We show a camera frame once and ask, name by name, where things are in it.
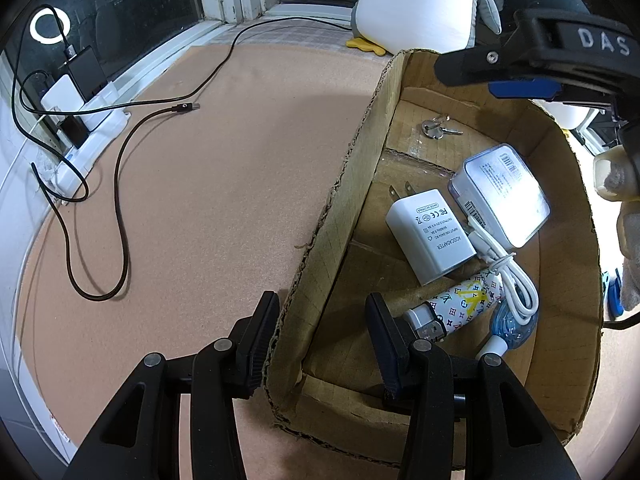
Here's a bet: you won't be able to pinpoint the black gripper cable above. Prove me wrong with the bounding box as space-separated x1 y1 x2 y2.
602 310 640 332

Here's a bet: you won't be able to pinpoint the patterned white lighter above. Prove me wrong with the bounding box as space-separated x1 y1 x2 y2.
402 267 505 343

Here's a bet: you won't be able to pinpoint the black charger box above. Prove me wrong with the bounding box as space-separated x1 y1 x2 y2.
65 46 108 101

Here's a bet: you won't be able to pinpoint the long black cable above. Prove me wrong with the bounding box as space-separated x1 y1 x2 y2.
20 16 353 121

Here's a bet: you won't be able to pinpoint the looped thin black cable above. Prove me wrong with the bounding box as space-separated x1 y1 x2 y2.
9 5 91 206

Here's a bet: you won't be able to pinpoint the white rectangular case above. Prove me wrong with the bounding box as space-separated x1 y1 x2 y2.
450 143 551 248

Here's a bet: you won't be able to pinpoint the white power bank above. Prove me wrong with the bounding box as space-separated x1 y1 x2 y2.
41 75 83 113

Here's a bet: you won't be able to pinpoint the silver keys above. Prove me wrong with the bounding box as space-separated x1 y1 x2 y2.
421 115 463 139

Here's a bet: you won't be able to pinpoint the black plug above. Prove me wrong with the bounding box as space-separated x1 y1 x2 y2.
57 119 90 147

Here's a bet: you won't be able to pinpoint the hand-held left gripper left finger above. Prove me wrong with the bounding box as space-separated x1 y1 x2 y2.
62 290 281 480

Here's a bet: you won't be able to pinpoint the blue eye drop bottle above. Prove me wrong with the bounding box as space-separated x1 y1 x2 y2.
475 300 538 361

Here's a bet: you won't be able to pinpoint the cardboard box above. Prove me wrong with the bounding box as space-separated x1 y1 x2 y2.
264 49 603 453

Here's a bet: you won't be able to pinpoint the person's right hand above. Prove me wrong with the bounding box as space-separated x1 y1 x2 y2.
593 144 640 311

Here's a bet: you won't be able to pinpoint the blue plastic clip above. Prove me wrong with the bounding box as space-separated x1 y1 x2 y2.
601 269 625 318

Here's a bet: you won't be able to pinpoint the white charger adapter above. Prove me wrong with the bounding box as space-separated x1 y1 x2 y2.
385 181 478 287

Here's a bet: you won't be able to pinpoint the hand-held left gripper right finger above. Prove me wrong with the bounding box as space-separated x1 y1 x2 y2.
365 292 581 480

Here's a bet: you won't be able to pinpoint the white USB cable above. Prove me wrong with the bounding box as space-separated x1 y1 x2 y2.
465 212 540 328

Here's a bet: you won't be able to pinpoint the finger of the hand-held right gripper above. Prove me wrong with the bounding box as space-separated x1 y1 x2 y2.
434 9 640 111

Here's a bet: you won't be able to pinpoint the black cable with connector end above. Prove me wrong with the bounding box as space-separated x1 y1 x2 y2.
31 101 202 303

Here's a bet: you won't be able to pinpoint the large penguin plush toy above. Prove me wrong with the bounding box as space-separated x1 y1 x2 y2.
347 0 502 57

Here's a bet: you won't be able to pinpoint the white power strip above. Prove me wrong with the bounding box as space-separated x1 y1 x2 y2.
50 82 133 192

